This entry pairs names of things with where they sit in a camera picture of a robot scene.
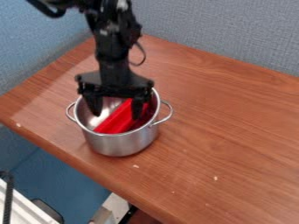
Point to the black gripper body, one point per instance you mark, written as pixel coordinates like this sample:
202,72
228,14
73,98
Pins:
114,81

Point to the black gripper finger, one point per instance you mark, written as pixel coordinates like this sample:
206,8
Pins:
138,105
94,100

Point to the red plastic block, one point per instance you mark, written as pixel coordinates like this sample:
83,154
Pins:
120,122

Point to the stainless steel pot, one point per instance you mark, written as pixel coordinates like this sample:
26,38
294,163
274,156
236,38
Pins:
125,144

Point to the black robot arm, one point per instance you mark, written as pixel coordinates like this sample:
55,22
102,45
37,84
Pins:
117,32

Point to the white device with black pad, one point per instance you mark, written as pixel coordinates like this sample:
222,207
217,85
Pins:
25,210

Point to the white table leg bracket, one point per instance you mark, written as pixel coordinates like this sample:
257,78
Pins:
112,211

